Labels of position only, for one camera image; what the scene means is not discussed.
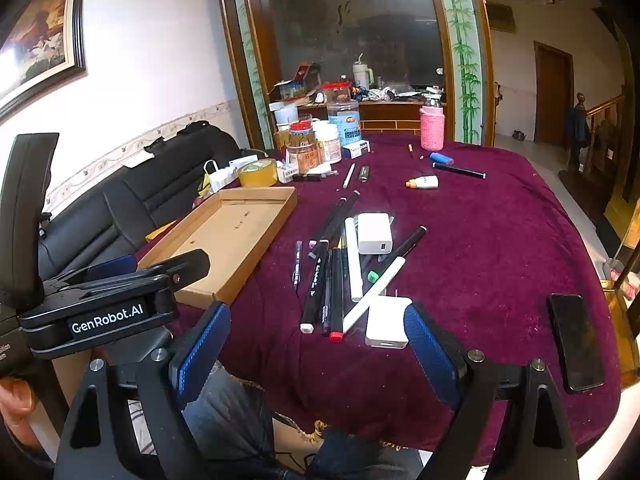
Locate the black pen far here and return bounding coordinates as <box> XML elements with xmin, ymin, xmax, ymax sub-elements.
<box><xmin>432</xmin><ymin>162</ymin><xmax>487</xmax><ymax>180</ymax></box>

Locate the framed picture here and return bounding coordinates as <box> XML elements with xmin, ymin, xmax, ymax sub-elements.
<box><xmin>1</xmin><ymin>0</ymin><xmax>86</xmax><ymax>118</ymax></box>

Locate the purple velvet tablecloth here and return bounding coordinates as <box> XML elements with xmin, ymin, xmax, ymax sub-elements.
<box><xmin>220</xmin><ymin>133</ymin><xmax>620</xmax><ymax>450</ymax></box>

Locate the white cigarette box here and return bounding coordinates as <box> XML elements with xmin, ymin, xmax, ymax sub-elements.
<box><xmin>342</xmin><ymin>139</ymin><xmax>371</xmax><ymax>159</ymax></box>

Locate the black gel pen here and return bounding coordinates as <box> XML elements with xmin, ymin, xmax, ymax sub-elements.
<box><xmin>320</xmin><ymin>252</ymin><xmax>332</xmax><ymax>336</ymax></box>

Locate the black leather sofa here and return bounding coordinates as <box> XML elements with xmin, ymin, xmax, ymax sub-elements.
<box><xmin>38</xmin><ymin>122</ymin><xmax>241</xmax><ymax>280</ymax></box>

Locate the black smartphone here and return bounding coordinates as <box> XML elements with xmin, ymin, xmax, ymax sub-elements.
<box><xmin>547</xmin><ymin>294</ymin><xmax>605</xmax><ymax>394</ymax></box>

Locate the green lighter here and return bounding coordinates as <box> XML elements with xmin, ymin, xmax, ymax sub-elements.
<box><xmin>358</xmin><ymin>166</ymin><xmax>370</xmax><ymax>183</ymax></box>

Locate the black marker red cap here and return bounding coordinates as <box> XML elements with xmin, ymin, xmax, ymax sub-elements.
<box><xmin>329</xmin><ymin>248</ymin><xmax>344</xmax><ymax>342</ymax></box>

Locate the red lid jar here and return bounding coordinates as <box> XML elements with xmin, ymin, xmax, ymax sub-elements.
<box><xmin>321</xmin><ymin>81</ymin><xmax>352</xmax><ymax>104</ymax></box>

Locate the black marker white cap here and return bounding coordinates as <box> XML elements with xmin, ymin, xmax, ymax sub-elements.
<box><xmin>299</xmin><ymin>238</ymin><xmax>330</xmax><ymax>335</ymax></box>

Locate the black lipstick tube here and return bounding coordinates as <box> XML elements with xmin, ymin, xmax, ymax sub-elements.
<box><xmin>292</xmin><ymin>174</ymin><xmax>324</xmax><ymax>182</ymax></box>

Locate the black marker pair lower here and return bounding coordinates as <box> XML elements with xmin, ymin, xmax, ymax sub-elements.
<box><xmin>320</xmin><ymin>190</ymin><xmax>361</xmax><ymax>242</ymax></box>

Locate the blue lighter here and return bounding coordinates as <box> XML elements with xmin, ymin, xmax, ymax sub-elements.
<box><xmin>430</xmin><ymin>152</ymin><xmax>454</xmax><ymax>166</ymax></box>

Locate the wooden door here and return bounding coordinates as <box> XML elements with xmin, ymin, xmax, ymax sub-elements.
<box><xmin>534</xmin><ymin>41</ymin><xmax>574</xmax><ymax>148</ymax></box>

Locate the black marker pair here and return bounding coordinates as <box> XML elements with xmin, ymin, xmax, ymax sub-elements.
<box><xmin>308</xmin><ymin>197</ymin><xmax>346</xmax><ymax>249</ymax></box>
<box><xmin>320</xmin><ymin>190</ymin><xmax>361</xmax><ymax>242</ymax></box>

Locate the white slim pen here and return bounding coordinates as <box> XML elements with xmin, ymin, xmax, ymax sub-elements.
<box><xmin>342</xmin><ymin>162</ymin><xmax>356</xmax><ymax>190</ymax></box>

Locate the black marker pair upper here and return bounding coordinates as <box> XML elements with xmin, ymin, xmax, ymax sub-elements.
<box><xmin>308</xmin><ymin>197</ymin><xmax>346</xmax><ymax>249</ymax></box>

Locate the pink knitted bottle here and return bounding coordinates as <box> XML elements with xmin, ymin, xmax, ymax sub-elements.
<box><xmin>420</xmin><ymin>94</ymin><xmax>446</xmax><ymax>152</ymax></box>

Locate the orange label glass jar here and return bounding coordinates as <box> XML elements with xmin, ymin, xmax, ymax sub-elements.
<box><xmin>285</xmin><ymin>119</ymin><xmax>322</xmax><ymax>174</ymax></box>

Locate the person left hand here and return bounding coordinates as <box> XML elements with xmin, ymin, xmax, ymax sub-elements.
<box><xmin>0</xmin><ymin>377</ymin><xmax>42</xmax><ymax>451</ymax></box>

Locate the yellow black pen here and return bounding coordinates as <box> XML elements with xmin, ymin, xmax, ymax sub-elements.
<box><xmin>340</xmin><ymin>224</ymin><xmax>347</xmax><ymax>250</ymax></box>

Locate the long white marker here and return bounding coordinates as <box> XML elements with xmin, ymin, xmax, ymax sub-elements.
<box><xmin>345</xmin><ymin>217</ymin><xmax>363</xmax><ymax>302</ymax></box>

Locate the white tumbler cup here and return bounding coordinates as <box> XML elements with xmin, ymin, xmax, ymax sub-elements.
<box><xmin>352</xmin><ymin>53</ymin><xmax>374</xmax><ymax>90</ymax></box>

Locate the yellow packing tape roll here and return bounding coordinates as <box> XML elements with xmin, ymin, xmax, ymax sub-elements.
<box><xmin>238</xmin><ymin>158</ymin><xmax>278</xmax><ymax>188</ymax></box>

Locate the white medicine jar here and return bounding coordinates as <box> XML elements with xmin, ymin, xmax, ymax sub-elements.
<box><xmin>312</xmin><ymin>120</ymin><xmax>342</xmax><ymax>164</ymax></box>

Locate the white charger adapter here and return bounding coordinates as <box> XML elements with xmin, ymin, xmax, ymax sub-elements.
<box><xmin>357</xmin><ymin>212</ymin><xmax>393</xmax><ymax>256</ymax></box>

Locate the small white marker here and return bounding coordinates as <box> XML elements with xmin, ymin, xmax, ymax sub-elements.
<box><xmin>343</xmin><ymin>257</ymin><xmax>406</xmax><ymax>334</ymax></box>

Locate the blue label plastic jar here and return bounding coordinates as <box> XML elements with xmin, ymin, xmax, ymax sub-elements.
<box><xmin>326</xmin><ymin>100</ymin><xmax>361</xmax><ymax>146</ymax></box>

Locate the white paper bag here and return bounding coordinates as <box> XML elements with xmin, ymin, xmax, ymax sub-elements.
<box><xmin>202</xmin><ymin>159</ymin><xmax>238</xmax><ymax>195</ymax></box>

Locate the cardboard tray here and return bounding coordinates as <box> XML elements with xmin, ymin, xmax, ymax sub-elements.
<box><xmin>139</xmin><ymin>186</ymin><xmax>297</xmax><ymax>309</ymax></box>

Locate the small white orange bottle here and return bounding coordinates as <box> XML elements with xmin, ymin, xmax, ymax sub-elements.
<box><xmin>405</xmin><ymin>174</ymin><xmax>439</xmax><ymax>190</ymax></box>

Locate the white marker green cap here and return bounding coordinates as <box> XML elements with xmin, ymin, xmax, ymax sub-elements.
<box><xmin>367</xmin><ymin>226</ymin><xmax>427</xmax><ymax>284</ymax></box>

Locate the purple clear pen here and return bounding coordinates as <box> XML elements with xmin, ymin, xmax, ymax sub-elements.
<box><xmin>292</xmin><ymin>240</ymin><xmax>303</xmax><ymax>289</ymax></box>

